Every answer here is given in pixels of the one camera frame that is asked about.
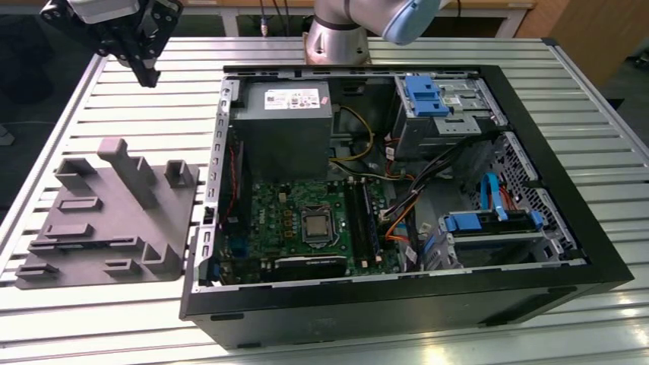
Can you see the blue RAM stick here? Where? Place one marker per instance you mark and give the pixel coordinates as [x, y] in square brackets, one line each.
[70, 246]

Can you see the black RAM slot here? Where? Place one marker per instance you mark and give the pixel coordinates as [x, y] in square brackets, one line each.
[350, 220]

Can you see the grey power supply unit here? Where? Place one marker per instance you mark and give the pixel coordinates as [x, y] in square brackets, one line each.
[284, 144]

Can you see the grey plastic parts rack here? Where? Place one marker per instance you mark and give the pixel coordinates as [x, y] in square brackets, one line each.
[116, 228]

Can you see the green motherboard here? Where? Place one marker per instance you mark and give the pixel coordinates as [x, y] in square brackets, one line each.
[273, 205]

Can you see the blue drive bay latch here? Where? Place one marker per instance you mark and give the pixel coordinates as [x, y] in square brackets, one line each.
[422, 95]

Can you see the silver CPU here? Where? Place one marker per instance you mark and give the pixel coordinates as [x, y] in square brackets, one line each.
[316, 227]

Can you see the metal CPU socket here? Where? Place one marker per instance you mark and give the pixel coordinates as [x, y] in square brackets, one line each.
[318, 243]

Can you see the metal drive cage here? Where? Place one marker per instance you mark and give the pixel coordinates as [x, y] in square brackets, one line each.
[455, 127]

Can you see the black graphics card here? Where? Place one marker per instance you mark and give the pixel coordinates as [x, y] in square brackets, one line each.
[309, 267]

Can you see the hard disk in blue carrier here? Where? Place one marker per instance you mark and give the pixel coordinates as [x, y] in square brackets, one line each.
[466, 222]

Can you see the black PC case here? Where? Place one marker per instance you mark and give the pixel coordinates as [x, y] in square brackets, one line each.
[354, 311]

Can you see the wooden cabinet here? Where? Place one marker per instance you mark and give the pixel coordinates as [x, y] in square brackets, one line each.
[598, 38]

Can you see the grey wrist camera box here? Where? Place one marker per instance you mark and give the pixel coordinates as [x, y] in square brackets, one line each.
[104, 9]

